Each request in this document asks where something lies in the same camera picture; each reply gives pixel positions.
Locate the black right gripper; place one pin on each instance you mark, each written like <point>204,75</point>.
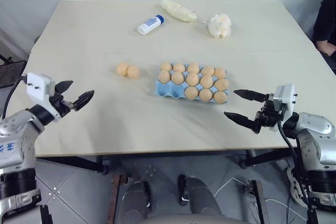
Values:
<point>265,116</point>

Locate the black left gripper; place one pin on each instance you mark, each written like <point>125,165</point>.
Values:
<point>61,103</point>

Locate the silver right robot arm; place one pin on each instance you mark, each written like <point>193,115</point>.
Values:
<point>312,140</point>

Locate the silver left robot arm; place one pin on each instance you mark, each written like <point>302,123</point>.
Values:
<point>18,129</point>

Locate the tan egg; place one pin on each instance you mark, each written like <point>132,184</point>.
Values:
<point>165,66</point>
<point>220,72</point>
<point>194,68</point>
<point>177,78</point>
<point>208,71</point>
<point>191,93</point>
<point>222,84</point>
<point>164,76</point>
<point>133,71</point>
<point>192,79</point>
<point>122,69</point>
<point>205,95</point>
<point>179,67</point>
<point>206,81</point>
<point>220,97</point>

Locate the blue egg carton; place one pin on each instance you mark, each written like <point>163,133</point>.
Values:
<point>168,87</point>

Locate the black table brace bar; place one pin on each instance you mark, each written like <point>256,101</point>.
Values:
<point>267,159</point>
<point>76,163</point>

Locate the black mesh chair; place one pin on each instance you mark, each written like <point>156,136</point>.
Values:
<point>11,73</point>

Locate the white and orange mesh sponge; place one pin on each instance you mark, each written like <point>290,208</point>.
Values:
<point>220,26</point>

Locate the white lattice object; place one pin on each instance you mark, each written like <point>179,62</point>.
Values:
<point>295,186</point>

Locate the white bottle with blue cap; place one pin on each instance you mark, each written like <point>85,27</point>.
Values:
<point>151,24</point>

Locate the grey rounded leg shell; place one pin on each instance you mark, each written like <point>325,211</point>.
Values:
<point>200,200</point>
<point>136,203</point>

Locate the person in dark clothing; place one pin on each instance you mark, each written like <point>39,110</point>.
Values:
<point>325,24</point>

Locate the cream loofah sponge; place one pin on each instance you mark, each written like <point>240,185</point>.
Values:
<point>177,10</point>

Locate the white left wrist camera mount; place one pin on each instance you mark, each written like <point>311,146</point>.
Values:
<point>39,85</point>

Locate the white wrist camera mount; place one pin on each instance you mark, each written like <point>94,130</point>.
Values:
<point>39,85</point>
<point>284,98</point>

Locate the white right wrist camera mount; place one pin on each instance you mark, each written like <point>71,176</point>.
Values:
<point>284,98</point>

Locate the rusty metal stand post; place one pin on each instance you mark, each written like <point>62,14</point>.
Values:
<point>258,200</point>
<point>116,197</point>

